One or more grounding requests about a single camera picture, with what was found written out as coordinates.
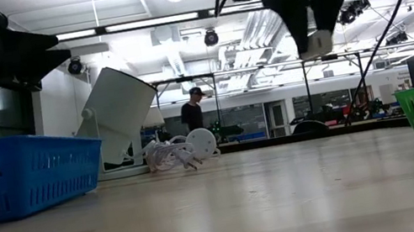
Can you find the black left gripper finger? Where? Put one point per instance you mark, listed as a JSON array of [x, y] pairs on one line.
[[35, 63], [27, 43]]

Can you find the white small charger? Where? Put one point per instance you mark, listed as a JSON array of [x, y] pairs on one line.
[[316, 44]]

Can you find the black track light cluster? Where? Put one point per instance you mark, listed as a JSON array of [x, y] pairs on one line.
[[353, 11]]

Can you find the black ceiling spotlight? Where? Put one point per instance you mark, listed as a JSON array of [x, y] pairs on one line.
[[210, 37], [74, 66]]

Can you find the black overhead light bar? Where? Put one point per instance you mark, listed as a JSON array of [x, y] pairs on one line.
[[100, 30]]

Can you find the glass door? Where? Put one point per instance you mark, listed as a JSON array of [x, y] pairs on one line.
[[278, 118]]

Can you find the dark lab equipment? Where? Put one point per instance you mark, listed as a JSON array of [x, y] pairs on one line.
[[311, 125]]

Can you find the blue plastic basket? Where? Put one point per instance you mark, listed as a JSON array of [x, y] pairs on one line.
[[17, 179]]

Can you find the white lampshade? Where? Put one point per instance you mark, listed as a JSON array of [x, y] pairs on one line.
[[153, 117]]

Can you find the person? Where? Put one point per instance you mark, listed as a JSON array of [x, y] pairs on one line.
[[192, 116]]

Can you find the black scaffold frame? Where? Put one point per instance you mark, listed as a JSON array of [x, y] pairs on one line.
[[183, 79]]

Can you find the black aluminium table frame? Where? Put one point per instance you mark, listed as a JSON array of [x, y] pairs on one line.
[[279, 140]]

